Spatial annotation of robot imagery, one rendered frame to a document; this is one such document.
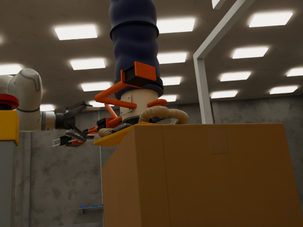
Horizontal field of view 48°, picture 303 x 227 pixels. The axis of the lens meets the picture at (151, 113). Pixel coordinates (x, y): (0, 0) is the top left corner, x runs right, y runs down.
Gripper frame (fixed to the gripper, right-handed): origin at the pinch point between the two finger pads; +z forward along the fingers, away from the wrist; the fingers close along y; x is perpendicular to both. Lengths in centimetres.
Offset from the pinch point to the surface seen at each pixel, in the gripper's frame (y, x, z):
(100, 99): 1.3, 33.7, -6.7
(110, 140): 13.3, 16.5, 0.8
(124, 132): 13.1, 29.0, 3.5
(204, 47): -190, -235, 221
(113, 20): -43.3, 21.3, 4.4
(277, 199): 45, 88, 21
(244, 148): 33, 87, 15
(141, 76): 3, 60, 1
